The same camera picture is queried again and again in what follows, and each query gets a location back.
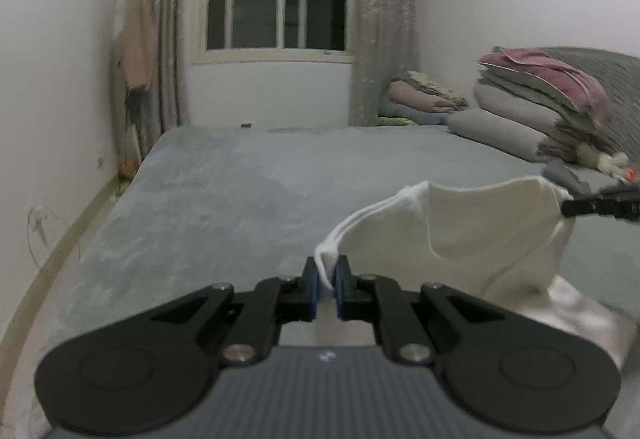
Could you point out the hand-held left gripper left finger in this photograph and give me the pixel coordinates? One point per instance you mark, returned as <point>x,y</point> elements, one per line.
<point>312,294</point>

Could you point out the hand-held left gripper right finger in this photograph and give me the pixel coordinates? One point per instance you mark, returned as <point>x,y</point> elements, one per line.
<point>341,294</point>

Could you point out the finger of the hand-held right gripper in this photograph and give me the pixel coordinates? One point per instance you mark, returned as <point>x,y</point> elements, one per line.
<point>600,206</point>

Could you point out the white bear print sweatshirt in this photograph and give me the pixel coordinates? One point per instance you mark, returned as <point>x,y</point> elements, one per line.
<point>475,229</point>

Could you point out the white orange plush toy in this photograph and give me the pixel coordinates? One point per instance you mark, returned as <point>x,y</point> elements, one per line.
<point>607,162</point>

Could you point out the grey knit garment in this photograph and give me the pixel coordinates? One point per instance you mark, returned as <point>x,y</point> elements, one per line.
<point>565,176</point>

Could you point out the grey quilted cover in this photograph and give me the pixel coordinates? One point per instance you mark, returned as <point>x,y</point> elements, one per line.
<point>620,89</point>

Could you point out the grey bed blanket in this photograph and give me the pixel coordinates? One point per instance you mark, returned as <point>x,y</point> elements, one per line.
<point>200,199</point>

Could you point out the green patterned cloth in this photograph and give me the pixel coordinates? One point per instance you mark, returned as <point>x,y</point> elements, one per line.
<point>395,121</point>

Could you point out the floral pillow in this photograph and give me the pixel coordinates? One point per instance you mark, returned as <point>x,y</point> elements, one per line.
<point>435,86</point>

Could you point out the folded blankets by curtain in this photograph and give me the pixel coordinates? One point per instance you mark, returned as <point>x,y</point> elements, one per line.
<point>415,96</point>

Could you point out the grey hanging garment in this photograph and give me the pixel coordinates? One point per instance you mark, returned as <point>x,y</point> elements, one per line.
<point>135,106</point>

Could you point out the grey patterned curtain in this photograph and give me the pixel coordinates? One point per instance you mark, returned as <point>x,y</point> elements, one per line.
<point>167,44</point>
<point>382,19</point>

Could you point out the pink hanging garment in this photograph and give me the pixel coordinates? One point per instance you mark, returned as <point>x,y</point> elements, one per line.
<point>140,49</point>

